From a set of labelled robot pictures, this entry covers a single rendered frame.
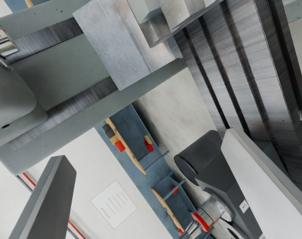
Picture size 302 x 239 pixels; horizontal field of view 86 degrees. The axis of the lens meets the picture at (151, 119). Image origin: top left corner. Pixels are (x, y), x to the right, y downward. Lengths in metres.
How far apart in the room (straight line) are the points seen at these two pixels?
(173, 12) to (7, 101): 0.28
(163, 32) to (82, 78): 0.38
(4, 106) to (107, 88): 0.48
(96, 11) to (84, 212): 4.94
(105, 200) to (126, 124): 2.18
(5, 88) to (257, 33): 0.40
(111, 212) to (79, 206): 0.92
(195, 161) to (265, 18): 1.76
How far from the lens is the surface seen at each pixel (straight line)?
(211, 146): 2.16
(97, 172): 4.83
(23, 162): 0.72
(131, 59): 0.68
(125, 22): 0.70
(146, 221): 5.98
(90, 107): 0.68
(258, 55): 0.41
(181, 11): 0.33
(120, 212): 5.49
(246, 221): 0.49
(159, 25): 0.42
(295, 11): 1.16
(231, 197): 0.44
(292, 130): 0.47
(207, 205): 0.48
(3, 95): 0.25
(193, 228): 0.47
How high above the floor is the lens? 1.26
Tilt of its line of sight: 18 degrees down
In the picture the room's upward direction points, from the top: 126 degrees counter-clockwise
